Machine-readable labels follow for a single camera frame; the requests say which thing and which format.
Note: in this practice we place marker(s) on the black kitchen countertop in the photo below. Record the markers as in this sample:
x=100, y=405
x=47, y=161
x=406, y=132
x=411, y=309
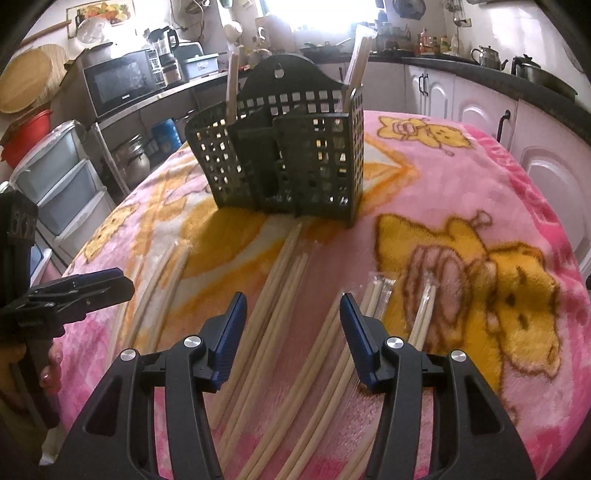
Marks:
x=466, y=69

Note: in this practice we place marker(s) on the red plastic basin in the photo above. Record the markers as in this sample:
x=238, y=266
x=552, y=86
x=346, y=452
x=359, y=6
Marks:
x=27, y=138

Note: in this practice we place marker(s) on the pink printed blanket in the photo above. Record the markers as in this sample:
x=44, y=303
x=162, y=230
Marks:
x=415, y=194

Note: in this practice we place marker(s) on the pile of wooden chopsticks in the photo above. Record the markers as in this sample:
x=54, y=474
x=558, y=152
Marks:
x=281, y=295

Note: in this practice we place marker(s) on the steel kettle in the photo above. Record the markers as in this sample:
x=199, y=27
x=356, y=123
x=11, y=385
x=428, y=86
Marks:
x=489, y=56

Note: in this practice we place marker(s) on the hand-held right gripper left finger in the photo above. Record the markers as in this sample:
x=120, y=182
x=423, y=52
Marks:
x=228, y=337

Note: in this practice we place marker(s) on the black wok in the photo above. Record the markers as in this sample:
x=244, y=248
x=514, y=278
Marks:
x=323, y=46

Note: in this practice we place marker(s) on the black plastic utensil holder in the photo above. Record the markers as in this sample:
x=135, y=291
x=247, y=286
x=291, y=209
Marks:
x=304, y=157

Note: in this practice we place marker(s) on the plastic-wrapped chopstick pair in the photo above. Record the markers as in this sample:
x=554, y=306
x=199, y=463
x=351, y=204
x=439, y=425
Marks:
x=427, y=314
x=376, y=297
x=230, y=87

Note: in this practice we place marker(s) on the grey plastic box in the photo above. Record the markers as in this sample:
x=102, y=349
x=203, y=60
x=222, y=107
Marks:
x=198, y=67

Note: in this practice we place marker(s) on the steel basin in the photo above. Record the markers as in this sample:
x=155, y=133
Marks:
x=549, y=81

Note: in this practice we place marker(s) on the kitchen window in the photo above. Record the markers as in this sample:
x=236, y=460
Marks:
x=323, y=11

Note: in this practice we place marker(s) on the fruit wall picture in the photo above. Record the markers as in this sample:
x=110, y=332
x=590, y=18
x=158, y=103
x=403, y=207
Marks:
x=101, y=11

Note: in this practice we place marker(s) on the small wall fan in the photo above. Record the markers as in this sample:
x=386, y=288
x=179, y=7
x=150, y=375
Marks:
x=408, y=8

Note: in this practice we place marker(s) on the bundle of wrapped chopsticks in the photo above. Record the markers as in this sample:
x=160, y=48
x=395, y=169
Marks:
x=355, y=60

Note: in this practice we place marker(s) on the steel cooking pot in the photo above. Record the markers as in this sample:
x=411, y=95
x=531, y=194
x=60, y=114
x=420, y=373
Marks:
x=134, y=161

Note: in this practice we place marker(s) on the group of condiment bottles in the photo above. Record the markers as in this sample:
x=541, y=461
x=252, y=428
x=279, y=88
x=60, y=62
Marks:
x=434, y=44

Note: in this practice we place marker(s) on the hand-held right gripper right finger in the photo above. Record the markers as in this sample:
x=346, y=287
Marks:
x=360, y=344

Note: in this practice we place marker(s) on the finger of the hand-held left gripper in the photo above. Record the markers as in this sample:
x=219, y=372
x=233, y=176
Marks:
x=99, y=279
x=46, y=314

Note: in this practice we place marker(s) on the round woven tray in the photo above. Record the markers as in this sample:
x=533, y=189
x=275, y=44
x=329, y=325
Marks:
x=25, y=78

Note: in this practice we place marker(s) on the white plastic cover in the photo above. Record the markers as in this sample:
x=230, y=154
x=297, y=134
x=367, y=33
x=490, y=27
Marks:
x=92, y=31

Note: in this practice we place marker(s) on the grey plastic drawer unit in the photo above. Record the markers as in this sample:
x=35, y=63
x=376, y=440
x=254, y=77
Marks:
x=69, y=184

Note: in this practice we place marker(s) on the white base cabinets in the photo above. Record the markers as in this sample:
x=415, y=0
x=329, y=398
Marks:
x=461, y=97

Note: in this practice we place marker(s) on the blender with dark base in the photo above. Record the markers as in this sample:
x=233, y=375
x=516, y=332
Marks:
x=164, y=44

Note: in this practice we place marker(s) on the metal storage shelf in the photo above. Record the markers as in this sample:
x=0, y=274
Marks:
x=184, y=90

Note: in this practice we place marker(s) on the dark kettle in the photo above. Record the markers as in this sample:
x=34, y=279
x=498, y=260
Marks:
x=524, y=64

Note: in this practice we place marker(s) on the person's left forearm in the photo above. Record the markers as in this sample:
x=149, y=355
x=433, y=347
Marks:
x=18, y=424

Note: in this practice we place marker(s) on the blue canister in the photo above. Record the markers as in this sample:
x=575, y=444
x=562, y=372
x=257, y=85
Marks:
x=166, y=136

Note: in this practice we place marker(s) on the black microwave oven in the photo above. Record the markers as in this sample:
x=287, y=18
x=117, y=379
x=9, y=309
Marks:
x=120, y=85

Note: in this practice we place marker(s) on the person's left hand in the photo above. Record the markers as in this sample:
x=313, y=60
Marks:
x=51, y=365

